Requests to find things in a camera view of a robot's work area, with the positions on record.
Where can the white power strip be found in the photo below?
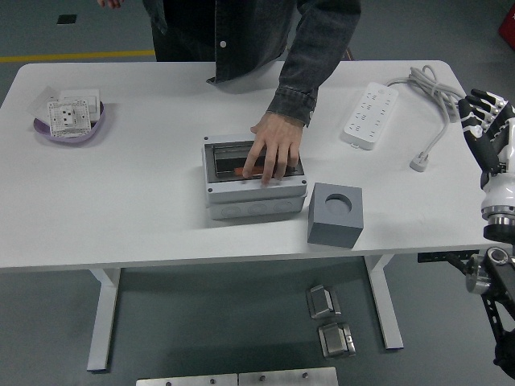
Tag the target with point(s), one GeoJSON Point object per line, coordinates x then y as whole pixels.
{"type": "Point", "coordinates": [370, 116]}

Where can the small metal block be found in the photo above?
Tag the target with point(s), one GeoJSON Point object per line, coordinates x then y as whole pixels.
{"type": "Point", "coordinates": [322, 301]}

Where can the orange cylinder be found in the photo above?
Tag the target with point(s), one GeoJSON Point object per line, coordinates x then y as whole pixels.
{"type": "Point", "coordinates": [238, 171]}

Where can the red object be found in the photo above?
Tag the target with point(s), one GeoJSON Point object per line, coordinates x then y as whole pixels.
{"type": "Point", "coordinates": [507, 28]}

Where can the person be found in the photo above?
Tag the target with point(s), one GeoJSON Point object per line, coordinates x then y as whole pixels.
{"type": "Point", "coordinates": [241, 32]}

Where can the white table leg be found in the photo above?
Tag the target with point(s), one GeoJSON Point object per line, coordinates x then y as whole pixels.
{"type": "Point", "coordinates": [102, 321]}
{"type": "Point", "coordinates": [384, 305]}

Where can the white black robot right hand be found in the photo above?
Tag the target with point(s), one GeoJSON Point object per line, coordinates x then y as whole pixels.
{"type": "Point", "coordinates": [497, 149]}

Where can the black table control panel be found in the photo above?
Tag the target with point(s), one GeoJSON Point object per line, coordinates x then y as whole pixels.
{"type": "Point", "coordinates": [434, 256]}

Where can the white socket panel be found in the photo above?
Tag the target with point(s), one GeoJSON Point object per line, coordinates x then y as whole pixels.
{"type": "Point", "coordinates": [68, 118]}

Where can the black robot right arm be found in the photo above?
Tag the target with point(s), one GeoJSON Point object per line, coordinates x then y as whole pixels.
{"type": "Point", "coordinates": [499, 233]}

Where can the person's left forearm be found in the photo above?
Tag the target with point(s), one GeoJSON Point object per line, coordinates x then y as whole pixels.
{"type": "Point", "coordinates": [306, 84]}

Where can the metal plate with screws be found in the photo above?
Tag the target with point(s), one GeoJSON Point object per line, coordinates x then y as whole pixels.
{"type": "Point", "coordinates": [285, 378]}

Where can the purple bowl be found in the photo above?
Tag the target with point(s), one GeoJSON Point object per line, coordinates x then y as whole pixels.
{"type": "Point", "coordinates": [72, 138]}

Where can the large metal block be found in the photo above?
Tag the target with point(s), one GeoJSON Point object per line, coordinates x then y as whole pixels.
{"type": "Point", "coordinates": [336, 341]}

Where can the person's right hand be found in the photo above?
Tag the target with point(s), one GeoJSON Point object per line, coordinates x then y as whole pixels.
{"type": "Point", "coordinates": [109, 3]}

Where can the white blank plate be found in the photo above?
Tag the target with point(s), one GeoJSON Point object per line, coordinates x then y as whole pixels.
{"type": "Point", "coordinates": [40, 103]}

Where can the white switch plate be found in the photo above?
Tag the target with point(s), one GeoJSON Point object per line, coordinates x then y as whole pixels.
{"type": "Point", "coordinates": [86, 94]}

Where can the grey cube with round hole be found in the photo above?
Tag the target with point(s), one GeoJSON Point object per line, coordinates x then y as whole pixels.
{"type": "Point", "coordinates": [330, 233]}

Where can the grey enclosure box with flap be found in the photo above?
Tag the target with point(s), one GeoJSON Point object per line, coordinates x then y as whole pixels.
{"type": "Point", "coordinates": [257, 197]}

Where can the person's left hand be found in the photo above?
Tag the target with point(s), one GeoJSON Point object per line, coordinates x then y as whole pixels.
{"type": "Point", "coordinates": [279, 138]}

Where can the long metal plate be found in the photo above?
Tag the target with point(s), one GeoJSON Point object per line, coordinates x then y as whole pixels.
{"type": "Point", "coordinates": [185, 380]}

